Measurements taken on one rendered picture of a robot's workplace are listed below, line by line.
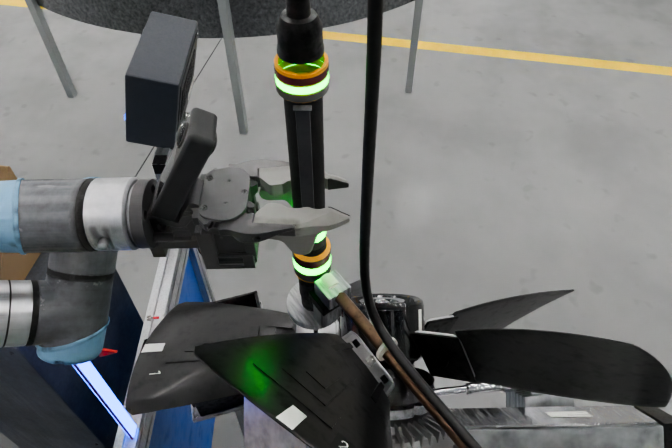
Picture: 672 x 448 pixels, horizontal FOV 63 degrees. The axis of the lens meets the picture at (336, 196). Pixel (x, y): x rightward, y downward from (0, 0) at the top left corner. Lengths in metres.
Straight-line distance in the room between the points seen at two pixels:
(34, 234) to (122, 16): 2.24
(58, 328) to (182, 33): 0.82
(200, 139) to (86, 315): 0.30
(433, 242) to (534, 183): 0.64
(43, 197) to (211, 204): 0.16
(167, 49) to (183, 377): 0.74
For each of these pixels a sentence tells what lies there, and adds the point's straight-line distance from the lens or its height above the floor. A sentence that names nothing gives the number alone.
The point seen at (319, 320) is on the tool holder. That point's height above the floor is 1.32.
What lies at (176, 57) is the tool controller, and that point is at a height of 1.23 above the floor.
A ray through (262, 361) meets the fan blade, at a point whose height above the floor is 1.41.
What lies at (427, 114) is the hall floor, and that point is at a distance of 3.08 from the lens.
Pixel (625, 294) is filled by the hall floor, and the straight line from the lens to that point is 2.55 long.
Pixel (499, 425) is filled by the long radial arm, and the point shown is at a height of 1.14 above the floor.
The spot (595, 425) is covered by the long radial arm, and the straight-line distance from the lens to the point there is 0.89.
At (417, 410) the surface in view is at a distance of 0.79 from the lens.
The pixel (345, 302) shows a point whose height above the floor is 1.39.
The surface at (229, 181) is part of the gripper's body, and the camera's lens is 0.56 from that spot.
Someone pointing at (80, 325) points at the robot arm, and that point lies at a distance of 0.72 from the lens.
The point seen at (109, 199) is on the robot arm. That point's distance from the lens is 0.57.
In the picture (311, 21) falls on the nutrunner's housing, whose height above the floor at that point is 1.70.
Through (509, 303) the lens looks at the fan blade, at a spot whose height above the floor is 1.14.
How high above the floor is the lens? 1.91
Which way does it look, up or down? 47 degrees down
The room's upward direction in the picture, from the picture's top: straight up
